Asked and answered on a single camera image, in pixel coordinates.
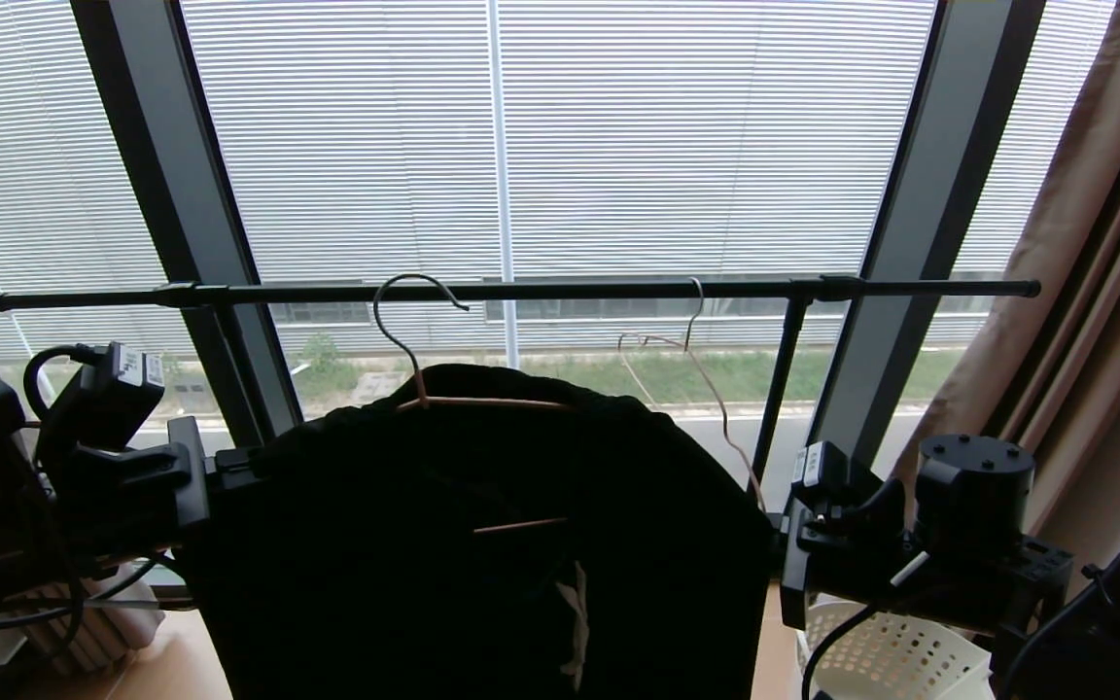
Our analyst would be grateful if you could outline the black clothes rack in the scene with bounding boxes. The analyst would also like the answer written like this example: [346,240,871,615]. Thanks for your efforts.
[0,277,1042,487]

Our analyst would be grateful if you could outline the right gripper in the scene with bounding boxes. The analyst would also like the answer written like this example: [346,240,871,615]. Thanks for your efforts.
[778,508,913,633]

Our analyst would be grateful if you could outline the white laundry basket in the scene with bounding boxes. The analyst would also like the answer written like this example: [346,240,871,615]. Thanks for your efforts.
[795,598,996,700]

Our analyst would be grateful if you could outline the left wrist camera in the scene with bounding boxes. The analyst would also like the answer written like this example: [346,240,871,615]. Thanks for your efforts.
[23,342,167,477]

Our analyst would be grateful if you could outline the black cable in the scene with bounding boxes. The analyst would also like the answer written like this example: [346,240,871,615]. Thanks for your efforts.
[799,591,903,700]
[0,552,193,635]

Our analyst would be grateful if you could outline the window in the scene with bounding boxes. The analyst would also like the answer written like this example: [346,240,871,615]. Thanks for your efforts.
[0,0,1115,487]

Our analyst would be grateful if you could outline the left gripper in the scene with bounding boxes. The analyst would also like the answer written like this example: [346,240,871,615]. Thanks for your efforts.
[57,415,213,557]

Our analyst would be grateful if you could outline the brown curtain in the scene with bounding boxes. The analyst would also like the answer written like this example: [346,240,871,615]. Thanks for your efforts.
[0,290,167,678]
[891,0,1120,575]

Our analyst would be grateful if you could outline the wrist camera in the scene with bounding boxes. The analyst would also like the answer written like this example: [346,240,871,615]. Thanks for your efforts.
[791,440,907,547]
[23,342,167,477]

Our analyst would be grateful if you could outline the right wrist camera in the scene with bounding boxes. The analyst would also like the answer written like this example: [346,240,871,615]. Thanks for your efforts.
[791,440,907,547]

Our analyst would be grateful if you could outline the black shorts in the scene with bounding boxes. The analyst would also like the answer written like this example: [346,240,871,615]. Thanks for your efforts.
[176,363,777,700]

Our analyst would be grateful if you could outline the pink clothes hanger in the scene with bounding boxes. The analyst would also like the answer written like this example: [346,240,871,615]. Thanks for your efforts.
[372,273,578,536]
[616,277,770,513]

